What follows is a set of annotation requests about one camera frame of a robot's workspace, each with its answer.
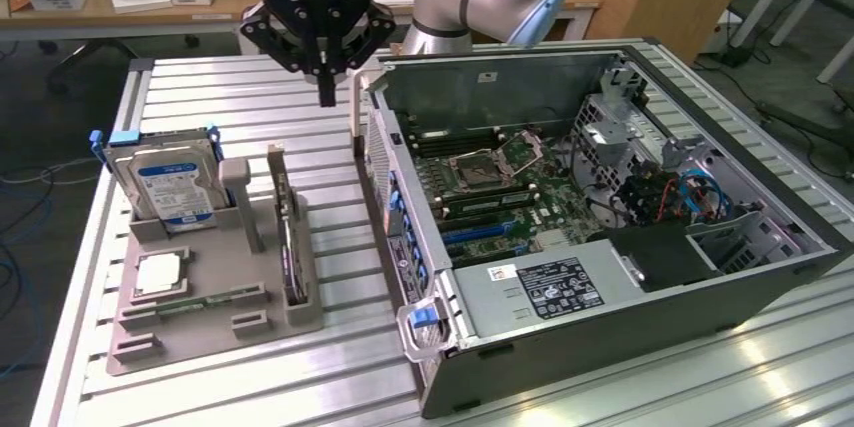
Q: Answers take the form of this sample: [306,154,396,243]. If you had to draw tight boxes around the RAM stick with white label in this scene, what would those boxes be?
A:
[443,186,539,216]

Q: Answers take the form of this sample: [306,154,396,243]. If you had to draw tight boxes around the black open PC case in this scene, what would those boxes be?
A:
[351,45,854,421]

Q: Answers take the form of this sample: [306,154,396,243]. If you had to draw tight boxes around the silver CPU chip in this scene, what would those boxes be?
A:
[135,252,188,298]

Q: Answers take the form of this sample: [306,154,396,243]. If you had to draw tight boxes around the blue expansion slot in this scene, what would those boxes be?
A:
[439,216,503,244]

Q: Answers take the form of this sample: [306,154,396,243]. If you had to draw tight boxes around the blue data cable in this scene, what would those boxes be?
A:
[677,166,735,221]

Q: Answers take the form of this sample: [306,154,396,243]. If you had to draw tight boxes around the black power adapter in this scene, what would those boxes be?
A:
[717,44,755,68]

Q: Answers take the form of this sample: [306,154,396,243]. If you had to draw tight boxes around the green motherboard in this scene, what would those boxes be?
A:
[399,111,626,268]

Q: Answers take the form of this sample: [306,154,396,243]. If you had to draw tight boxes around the grey power supply unit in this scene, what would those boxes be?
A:
[436,239,653,338]

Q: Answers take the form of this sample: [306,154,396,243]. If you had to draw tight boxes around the CPU socket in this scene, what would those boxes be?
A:
[447,149,519,196]

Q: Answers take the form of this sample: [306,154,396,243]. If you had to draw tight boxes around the green RAM stick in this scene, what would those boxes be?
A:
[154,291,235,316]

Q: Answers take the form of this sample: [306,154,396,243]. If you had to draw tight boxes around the white table frame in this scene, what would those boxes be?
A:
[729,0,854,84]

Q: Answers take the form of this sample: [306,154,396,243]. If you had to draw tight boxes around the silver perforated disk bay bracket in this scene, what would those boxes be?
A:
[686,204,802,276]

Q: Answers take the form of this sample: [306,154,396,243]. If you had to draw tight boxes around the GPU graphics card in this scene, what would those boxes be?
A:
[266,143,315,307]

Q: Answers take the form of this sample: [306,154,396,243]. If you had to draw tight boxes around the metal socket cover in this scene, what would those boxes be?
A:
[496,125,555,183]

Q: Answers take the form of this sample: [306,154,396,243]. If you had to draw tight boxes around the black RAM slot white clips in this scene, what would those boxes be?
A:
[411,138,506,152]
[406,126,500,140]

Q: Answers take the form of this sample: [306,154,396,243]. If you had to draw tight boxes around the silver metal disk bay cage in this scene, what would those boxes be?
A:
[571,64,677,171]

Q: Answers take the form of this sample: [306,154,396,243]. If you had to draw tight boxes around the black office chair base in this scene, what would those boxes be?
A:
[39,34,202,96]

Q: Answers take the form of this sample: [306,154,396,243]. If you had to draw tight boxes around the grey-brown parts rack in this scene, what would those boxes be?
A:
[106,156,327,378]

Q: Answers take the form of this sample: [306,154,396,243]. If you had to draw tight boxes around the black floor stand base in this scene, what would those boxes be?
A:
[757,96,854,138]

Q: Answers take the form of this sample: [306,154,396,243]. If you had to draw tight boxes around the hard disk with blue rails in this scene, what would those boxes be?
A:
[90,122,226,236]

